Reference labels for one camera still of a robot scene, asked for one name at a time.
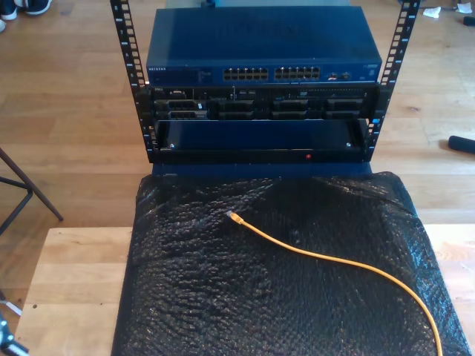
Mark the dark shoe white sole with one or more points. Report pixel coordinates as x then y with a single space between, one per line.
9 15
37 7

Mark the black perforated rack post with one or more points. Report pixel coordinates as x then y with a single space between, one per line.
402 37
130 55

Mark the whitish shoe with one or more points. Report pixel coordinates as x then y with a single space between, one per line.
2 25

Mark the black rack server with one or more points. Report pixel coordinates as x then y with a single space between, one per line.
259 105

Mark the dark blue underlay mat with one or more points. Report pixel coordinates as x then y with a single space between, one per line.
259 170

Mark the white floor strip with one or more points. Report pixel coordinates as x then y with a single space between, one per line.
13 308

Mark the black cylindrical object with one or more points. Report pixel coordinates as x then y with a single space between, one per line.
462 145

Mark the blue network switch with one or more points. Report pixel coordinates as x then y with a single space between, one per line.
222 37

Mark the black bubble wrap mat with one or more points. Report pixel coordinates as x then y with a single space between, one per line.
259 278

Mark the small black object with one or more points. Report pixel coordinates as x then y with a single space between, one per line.
469 21

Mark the rack unit with red light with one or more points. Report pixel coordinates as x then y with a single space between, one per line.
259 137

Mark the white crumpled paper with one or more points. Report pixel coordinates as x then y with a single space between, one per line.
432 12
464 8

